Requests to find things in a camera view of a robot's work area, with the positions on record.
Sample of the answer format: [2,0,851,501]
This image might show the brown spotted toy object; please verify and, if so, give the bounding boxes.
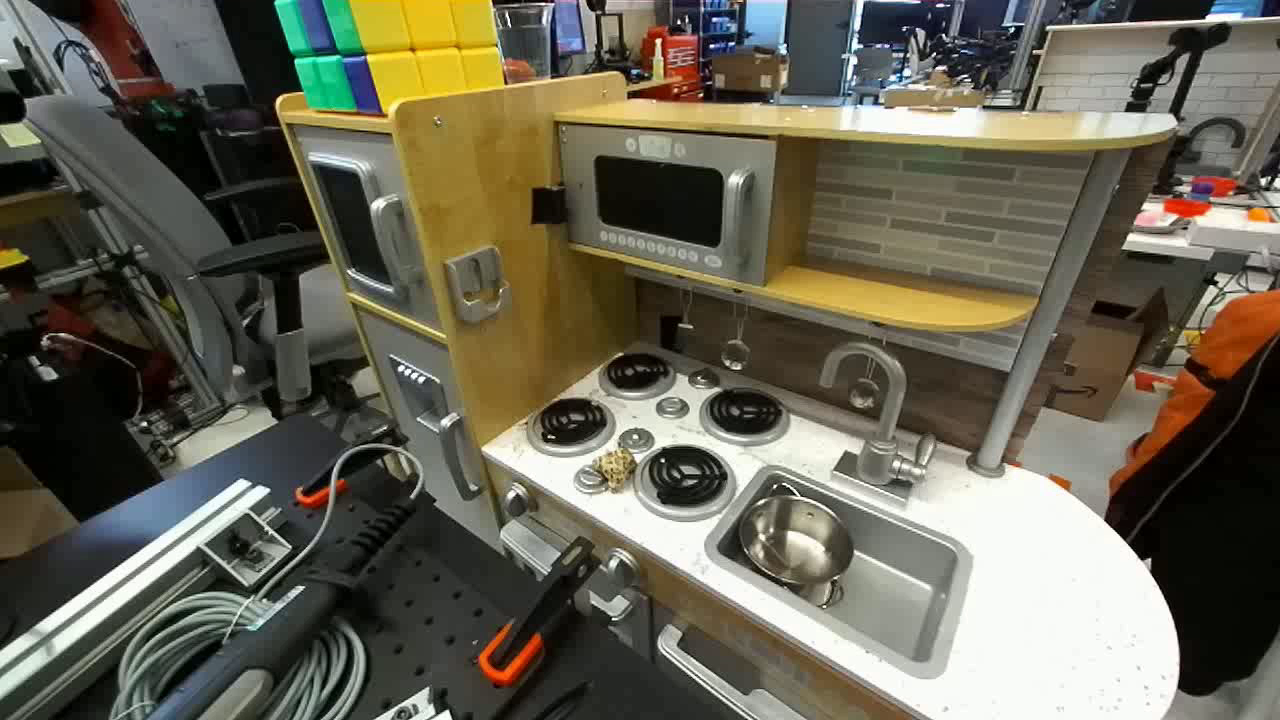
[593,444,639,491]

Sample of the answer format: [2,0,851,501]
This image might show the silver metal pot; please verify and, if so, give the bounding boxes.
[730,483,855,601]

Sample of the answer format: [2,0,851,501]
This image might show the silver toy sink basin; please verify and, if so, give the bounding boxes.
[704,459,976,681]

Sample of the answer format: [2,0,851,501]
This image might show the black coil toy burner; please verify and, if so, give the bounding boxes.
[631,440,738,522]
[522,390,619,459]
[697,382,791,448]
[595,348,681,403]

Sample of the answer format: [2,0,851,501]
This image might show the hanging silver toy utensil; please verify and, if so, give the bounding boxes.
[714,294,755,377]
[671,284,699,352]

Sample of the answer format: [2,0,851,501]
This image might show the silver latch on kitchen side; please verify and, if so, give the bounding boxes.
[439,244,513,326]

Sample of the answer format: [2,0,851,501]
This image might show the silver front panel knob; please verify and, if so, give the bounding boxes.
[494,474,540,522]

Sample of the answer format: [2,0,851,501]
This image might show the silver toy microwave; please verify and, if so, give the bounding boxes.
[556,122,779,288]

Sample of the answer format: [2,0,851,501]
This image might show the wooden toy kitchen unit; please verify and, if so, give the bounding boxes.
[270,70,1182,720]

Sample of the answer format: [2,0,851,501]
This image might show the grey toy cabinet door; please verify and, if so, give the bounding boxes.
[355,310,502,544]

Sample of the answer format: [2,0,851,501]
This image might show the silver toy faucet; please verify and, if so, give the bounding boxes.
[814,341,940,508]

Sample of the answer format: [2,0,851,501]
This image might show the silver toy oven door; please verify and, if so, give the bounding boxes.
[292,126,426,323]

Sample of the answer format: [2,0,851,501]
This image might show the red box in background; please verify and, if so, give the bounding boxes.
[651,26,704,94]

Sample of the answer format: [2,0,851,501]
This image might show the silver kitchen support pole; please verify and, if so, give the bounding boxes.
[968,146,1136,479]

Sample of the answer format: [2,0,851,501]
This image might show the brown cardboard box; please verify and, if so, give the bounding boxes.
[1044,288,1173,425]

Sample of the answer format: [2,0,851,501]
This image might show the grey office chair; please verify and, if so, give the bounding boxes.
[21,91,363,417]

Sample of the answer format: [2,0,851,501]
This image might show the person in orange-black jacket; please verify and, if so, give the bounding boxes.
[1099,284,1280,699]

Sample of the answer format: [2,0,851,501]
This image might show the silver oven front handle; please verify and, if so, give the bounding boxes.
[651,621,804,720]

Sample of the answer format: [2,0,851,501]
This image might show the orange-handled black clamp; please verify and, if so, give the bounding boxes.
[475,534,605,693]

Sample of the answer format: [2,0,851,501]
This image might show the small orange-handled clamp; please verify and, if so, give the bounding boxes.
[292,444,417,510]

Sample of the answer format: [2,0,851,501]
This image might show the white thin cable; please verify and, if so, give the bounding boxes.
[250,440,402,602]

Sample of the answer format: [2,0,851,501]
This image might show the silver mounting bracket plate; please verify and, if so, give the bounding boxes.
[195,510,297,592]

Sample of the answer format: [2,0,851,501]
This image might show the coiled grey cable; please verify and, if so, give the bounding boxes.
[107,582,372,720]

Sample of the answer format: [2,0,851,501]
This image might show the aluminium extrusion rail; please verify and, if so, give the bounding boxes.
[0,474,277,720]

